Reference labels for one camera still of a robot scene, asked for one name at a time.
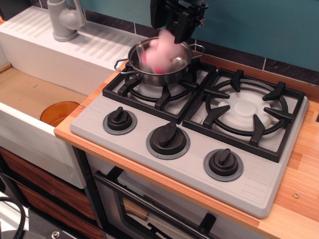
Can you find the stainless steel pan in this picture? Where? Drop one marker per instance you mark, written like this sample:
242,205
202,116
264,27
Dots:
180,65

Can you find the toy oven door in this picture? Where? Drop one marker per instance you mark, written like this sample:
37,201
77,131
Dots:
142,224

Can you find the black stove knob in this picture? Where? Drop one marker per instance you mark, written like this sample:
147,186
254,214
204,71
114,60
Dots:
119,122
168,142
223,165

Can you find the black oven door handle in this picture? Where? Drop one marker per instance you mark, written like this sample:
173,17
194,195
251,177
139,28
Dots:
111,181

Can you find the black right burner grate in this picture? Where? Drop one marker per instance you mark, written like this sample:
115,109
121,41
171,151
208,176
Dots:
256,116

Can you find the grey toy stove top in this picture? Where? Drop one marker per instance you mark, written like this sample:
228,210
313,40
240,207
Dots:
254,191

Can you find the wooden drawer front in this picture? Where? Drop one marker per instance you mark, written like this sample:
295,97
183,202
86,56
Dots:
56,199

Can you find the black burner grate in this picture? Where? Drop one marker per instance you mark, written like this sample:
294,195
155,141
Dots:
170,102
256,116

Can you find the white toy sink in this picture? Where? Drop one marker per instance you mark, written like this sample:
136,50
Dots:
37,71

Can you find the pink stuffed pig toy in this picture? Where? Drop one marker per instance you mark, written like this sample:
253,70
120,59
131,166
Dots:
161,52

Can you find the black left burner grate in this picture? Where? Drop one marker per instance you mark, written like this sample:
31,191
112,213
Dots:
170,102

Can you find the black left stove knob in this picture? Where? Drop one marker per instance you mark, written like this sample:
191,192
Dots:
119,122

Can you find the black right stove knob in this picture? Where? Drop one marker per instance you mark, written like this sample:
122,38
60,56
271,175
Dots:
223,165

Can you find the grey toy faucet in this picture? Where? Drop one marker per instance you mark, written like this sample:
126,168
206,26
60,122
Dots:
65,22

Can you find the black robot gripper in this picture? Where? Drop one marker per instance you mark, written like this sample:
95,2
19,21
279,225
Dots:
186,16

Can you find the black middle stove knob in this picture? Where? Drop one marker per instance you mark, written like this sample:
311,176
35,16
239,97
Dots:
168,142

